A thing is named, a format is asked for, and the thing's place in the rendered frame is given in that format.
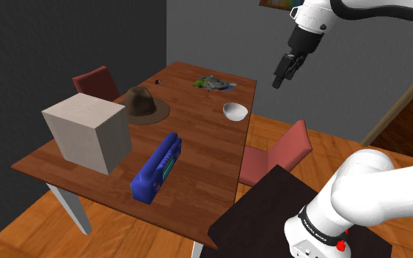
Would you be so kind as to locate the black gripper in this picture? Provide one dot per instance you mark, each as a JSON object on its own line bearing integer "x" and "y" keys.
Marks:
{"x": 303, "y": 40}

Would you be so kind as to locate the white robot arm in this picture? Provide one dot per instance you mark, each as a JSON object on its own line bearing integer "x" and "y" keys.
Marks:
{"x": 363, "y": 185}

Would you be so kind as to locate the white bowl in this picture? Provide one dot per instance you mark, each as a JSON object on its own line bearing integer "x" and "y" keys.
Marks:
{"x": 234, "y": 111}

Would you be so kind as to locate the colourful magazine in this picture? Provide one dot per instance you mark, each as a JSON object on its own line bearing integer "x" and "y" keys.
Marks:
{"x": 213, "y": 84}

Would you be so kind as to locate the light red chair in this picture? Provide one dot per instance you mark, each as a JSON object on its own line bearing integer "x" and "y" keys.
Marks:
{"x": 288, "y": 150}

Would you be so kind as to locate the brown wooden table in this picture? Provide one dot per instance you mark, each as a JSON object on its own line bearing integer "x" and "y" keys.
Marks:
{"x": 202, "y": 150}

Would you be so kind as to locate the small black object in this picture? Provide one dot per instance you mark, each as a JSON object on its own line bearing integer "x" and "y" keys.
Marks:
{"x": 158, "y": 82}

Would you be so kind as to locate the dark robot stand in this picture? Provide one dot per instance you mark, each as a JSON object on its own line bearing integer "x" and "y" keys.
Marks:
{"x": 263, "y": 214}

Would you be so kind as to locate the brown felt hat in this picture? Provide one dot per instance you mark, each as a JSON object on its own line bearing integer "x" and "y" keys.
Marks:
{"x": 140, "y": 105}

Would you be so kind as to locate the blue portable radio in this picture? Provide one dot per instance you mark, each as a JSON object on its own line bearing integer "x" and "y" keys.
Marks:
{"x": 156, "y": 169}

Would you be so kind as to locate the dark red chair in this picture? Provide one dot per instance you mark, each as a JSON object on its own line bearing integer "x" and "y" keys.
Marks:
{"x": 97, "y": 84}

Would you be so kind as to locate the beige cardboard box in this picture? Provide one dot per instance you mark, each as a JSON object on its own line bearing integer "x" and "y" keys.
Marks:
{"x": 88, "y": 135}

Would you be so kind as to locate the colourful wall picture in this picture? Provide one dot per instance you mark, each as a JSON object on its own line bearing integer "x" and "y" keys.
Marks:
{"x": 277, "y": 3}

